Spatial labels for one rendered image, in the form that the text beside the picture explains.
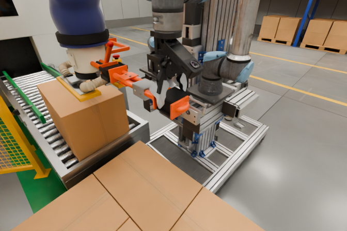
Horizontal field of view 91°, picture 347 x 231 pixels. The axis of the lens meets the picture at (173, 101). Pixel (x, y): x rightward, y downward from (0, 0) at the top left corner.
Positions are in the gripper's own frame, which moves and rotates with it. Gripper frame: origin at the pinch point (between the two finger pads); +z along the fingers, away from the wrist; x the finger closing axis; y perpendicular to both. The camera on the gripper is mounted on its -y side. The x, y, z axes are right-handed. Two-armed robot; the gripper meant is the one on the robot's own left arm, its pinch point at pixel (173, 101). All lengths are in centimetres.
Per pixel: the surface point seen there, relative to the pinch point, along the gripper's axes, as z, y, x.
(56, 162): 66, 75, 34
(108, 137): 61, 67, 0
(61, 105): 31, 81, 18
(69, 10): -22, 52, 7
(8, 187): 126, 144, 75
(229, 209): 71, -19, -24
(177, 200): 71, 4, -7
